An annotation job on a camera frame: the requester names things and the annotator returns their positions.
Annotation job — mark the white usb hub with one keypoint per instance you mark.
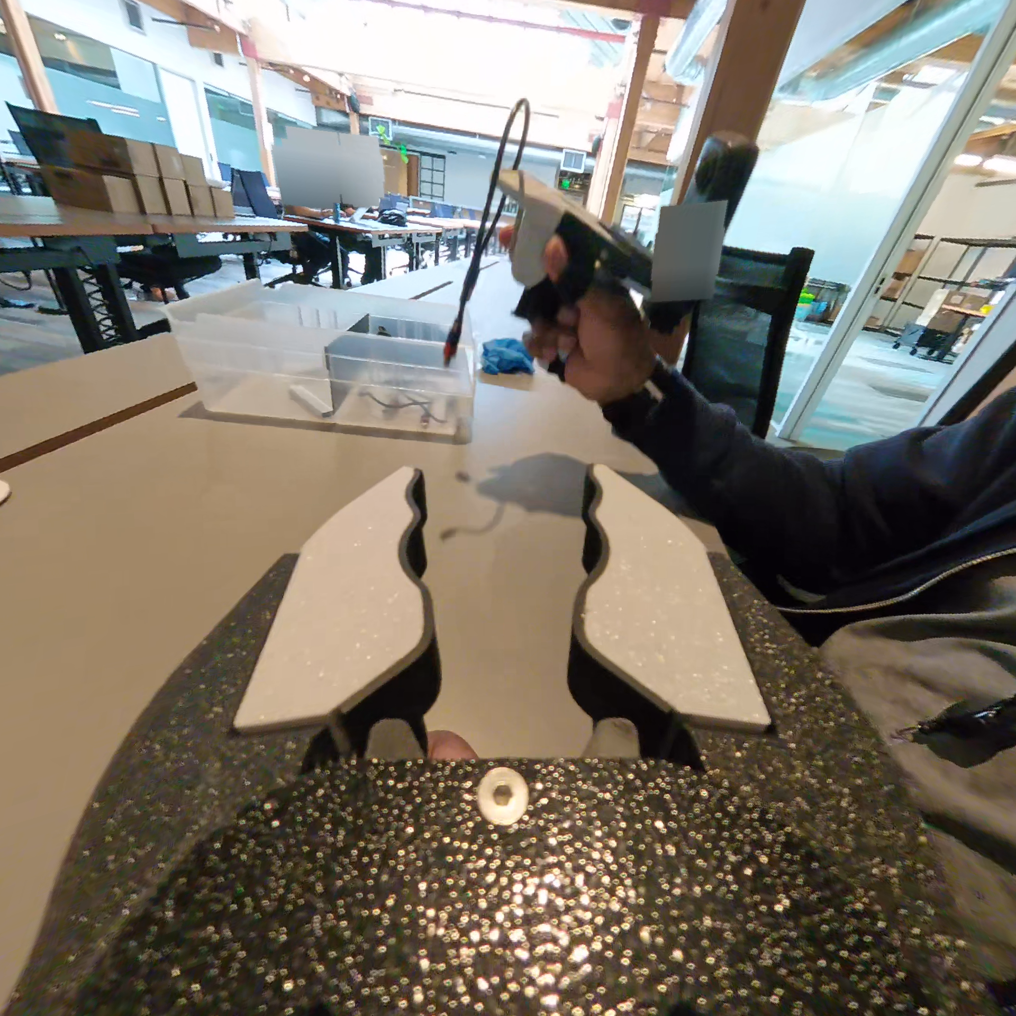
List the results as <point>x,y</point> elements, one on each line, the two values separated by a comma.
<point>311,401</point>

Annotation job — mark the brown office desk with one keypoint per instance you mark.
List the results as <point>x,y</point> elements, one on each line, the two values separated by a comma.
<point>119,226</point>

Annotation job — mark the stack of cardboard boxes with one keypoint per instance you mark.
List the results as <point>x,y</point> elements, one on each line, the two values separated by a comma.
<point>143,179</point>

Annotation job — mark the black computer screen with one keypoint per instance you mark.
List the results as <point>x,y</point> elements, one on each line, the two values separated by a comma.
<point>47,135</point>

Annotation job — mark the metal shelving rack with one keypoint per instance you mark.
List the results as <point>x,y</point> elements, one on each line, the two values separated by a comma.
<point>952,294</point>

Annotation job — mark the person's right hand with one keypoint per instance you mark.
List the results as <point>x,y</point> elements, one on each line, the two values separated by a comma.
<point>611,349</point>

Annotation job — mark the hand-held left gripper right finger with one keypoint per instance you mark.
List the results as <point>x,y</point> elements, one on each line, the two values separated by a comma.
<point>667,627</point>

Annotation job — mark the black wooden chair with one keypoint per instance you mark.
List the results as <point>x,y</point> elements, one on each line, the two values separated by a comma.
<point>738,341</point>

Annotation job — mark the black office chair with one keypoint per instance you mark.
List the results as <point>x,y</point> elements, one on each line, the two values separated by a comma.
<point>171,266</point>

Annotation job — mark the blue crumpled glove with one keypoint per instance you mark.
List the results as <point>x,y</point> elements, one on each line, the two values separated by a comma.
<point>508,357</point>

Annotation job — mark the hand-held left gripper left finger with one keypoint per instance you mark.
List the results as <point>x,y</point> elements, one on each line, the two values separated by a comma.
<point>341,627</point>

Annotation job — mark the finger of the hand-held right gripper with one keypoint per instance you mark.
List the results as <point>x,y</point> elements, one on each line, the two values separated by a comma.
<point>532,238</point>

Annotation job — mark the person's right forearm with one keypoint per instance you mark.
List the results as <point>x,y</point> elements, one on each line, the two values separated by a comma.
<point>794,492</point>

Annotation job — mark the hanging green plant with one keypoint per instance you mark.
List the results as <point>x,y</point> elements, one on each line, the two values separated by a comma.
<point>389,135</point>

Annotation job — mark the clear plastic bin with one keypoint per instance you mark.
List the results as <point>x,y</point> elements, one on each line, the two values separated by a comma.
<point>238,349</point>

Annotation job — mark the person's torso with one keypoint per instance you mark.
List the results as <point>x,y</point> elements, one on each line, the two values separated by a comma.
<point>936,675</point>

